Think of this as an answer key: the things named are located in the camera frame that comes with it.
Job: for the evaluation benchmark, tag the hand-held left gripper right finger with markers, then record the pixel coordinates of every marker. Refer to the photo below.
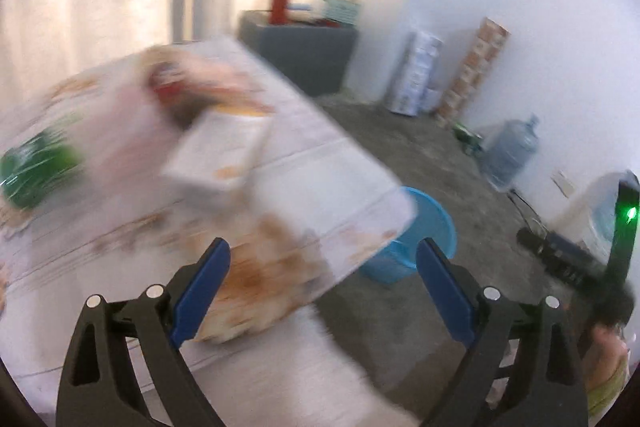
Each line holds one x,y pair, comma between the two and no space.
442,287

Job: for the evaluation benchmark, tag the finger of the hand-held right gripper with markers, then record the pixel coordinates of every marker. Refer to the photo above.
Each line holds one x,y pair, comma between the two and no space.
560,257

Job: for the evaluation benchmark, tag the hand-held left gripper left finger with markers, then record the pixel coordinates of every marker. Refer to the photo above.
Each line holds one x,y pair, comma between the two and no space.
205,287

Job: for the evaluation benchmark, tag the blue mesh waste basket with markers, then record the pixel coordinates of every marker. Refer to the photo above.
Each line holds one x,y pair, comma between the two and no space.
435,227

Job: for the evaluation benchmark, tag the white paper box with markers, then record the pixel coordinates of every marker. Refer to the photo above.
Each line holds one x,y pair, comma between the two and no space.
215,147

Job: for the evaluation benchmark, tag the green plastic bottle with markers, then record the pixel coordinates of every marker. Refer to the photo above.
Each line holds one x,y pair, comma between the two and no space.
35,172

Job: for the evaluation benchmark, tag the red snack packet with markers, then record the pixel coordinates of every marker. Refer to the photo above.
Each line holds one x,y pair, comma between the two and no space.
167,82

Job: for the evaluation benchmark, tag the person's right hand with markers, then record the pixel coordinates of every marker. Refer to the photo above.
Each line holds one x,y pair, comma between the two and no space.
607,347

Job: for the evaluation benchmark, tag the white appliance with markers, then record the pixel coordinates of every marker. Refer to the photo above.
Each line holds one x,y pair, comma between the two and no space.
585,212

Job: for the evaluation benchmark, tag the large clear water jug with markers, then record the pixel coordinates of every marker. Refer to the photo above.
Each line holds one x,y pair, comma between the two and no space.
510,152

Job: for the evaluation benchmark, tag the green glass bottles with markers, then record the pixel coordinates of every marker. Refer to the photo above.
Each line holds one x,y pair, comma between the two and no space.
467,137

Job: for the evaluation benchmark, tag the low table with floral cover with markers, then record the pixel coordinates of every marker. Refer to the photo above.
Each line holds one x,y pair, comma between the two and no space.
310,167

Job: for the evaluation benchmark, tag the orange patterned tall box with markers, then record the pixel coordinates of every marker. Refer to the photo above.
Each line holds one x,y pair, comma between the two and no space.
472,72

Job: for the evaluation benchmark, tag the white and blue carton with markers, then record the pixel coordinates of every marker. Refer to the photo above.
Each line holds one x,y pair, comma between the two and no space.
417,72

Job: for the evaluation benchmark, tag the grey cabinet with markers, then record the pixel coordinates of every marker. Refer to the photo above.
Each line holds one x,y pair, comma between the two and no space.
300,57

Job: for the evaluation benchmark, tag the red thermos bottle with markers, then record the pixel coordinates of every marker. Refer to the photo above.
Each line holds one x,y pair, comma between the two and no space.
280,4

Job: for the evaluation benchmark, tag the teal utensil holder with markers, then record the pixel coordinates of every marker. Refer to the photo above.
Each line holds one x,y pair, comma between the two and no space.
342,11

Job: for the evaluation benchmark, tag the white and blue roll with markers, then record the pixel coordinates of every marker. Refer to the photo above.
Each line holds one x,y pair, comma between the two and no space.
302,8

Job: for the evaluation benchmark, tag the wall outlet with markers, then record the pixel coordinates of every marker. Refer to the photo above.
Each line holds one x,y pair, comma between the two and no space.
562,183

